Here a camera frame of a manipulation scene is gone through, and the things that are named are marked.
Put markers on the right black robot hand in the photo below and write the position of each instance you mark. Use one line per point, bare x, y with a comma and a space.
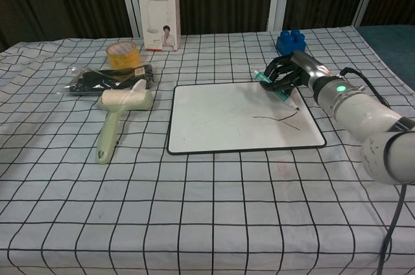
291, 72

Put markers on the teal marker pen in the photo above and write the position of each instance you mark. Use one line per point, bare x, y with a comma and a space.
285, 96

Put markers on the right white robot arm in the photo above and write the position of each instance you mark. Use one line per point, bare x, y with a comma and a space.
366, 116

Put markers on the black framed whiteboard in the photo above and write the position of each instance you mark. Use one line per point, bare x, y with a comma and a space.
246, 116

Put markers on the blue toy building block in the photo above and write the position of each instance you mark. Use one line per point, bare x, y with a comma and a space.
290, 41

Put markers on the teal upholstered seat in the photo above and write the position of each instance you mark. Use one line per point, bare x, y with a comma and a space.
389, 41

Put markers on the white desk lamp box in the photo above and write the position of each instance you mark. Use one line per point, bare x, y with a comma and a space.
160, 12

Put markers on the white black grid tablecloth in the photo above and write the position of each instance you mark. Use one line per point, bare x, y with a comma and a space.
207, 190

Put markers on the yellow packing tape roll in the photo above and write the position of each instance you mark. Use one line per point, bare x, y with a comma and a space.
123, 54

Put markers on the green lint roller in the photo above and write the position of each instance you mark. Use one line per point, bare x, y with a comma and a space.
121, 109

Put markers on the black items in plastic bag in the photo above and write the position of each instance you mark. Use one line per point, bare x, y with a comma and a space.
107, 80

